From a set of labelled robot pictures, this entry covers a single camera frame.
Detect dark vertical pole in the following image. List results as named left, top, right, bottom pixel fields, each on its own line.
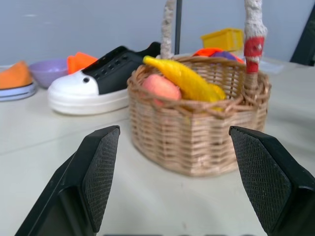
left=174, top=0, right=184, bottom=55

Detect black and white shoe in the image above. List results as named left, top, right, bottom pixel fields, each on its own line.
left=47, top=41, right=162, bottom=116

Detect orange canvas shoe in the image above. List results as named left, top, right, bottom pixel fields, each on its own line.
left=0, top=60, right=36, bottom=102

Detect yellow banana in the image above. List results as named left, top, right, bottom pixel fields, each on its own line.
left=143, top=55, right=227, bottom=112

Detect orange and purple toy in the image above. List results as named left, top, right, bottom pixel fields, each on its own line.
left=192, top=48, right=245, bottom=64

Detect yellow plastic bin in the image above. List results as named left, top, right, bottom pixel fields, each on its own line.
left=200, top=28, right=245, bottom=52

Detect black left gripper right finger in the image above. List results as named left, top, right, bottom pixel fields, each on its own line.
left=228, top=125, right=315, bottom=236

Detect wicker basket with handle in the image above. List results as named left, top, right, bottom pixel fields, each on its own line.
left=126, top=0, right=272, bottom=178

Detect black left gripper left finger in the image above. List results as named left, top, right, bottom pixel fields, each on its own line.
left=14, top=125, right=121, bottom=236

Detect orange plastic cup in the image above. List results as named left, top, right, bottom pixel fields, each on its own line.
left=66, top=52, right=98, bottom=74

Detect pink peach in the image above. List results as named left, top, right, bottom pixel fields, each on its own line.
left=142, top=74, right=182, bottom=107

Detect purple plastic bowl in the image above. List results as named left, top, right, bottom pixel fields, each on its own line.
left=29, top=59, right=69, bottom=89

